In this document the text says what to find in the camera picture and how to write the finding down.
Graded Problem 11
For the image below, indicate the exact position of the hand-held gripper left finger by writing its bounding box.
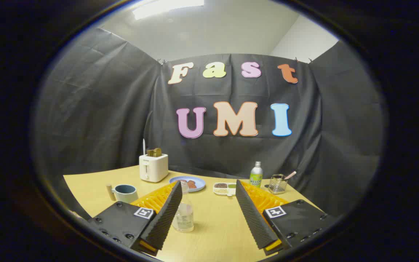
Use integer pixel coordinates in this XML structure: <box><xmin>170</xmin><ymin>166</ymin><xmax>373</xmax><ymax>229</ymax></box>
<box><xmin>86</xmin><ymin>181</ymin><xmax>183</xmax><ymax>257</ymax></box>

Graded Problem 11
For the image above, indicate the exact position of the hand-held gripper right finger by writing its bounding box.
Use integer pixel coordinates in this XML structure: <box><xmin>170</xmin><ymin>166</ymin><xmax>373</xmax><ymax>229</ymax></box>
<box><xmin>235</xmin><ymin>179</ymin><xmax>336</xmax><ymax>256</ymax></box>

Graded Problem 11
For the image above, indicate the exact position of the green soda bottle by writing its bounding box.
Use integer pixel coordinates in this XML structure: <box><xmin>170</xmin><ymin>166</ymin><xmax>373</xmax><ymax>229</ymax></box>
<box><xmin>250</xmin><ymin>161</ymin><xmax>263</xmax><ymax>188</ymax></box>

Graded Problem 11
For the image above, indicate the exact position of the grey-green cup with wooden handle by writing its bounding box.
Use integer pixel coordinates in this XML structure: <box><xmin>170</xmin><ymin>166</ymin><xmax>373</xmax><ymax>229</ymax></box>
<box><xmin>106</xmin><ymin>184</ymin><xmax>138</xmax><ymax>204</ymax></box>

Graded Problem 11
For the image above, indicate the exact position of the blue plate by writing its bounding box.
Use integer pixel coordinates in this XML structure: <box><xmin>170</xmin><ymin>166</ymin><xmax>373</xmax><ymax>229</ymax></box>
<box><xmin>169</xmin><ymin>176</ymin><xmax>206</xmax><ymax>192</ymax></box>

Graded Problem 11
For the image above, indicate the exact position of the clear glass juice bottle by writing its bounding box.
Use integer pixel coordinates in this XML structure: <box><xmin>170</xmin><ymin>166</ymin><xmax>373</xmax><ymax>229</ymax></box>
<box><xmin>172</xmin><ymin>181</ymin><xmax>195</xmax><ymax>233</ymax></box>

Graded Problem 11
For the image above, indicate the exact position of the white divided grain tray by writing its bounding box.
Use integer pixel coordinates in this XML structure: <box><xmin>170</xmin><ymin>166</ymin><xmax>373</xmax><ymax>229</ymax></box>
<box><xmin>213</xmin><ymin>182</ymin><xmax>237</xmax><ymax>197</ymax></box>

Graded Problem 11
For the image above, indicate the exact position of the white toaster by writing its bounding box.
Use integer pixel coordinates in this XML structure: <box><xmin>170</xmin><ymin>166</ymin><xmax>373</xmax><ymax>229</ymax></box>
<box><xmin>139</xmin><ymin>154</ymin><xmax>169</xmax><ymax>183</ymax></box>

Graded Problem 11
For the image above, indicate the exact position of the wooden table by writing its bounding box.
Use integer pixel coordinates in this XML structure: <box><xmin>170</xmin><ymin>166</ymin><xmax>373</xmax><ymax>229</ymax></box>
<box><xmin>63</xmin><ymin>166</ymin><xmax>321</xmax><ymax>262</ymax></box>

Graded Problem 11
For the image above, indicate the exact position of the black backdrop cloth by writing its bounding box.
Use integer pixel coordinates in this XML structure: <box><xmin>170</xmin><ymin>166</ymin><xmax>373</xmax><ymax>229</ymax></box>
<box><xmin>31</xmin><ymin>28</ymin><xmax>384</xmax><ymax>219</ymax></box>

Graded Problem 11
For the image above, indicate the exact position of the wire mesh utensil holder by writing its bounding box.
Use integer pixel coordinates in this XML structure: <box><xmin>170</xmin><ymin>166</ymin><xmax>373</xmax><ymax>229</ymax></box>
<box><xmin>268</xmin><ymin>174</ymin><xmax>288</xmax><ymax>194</ymax></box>

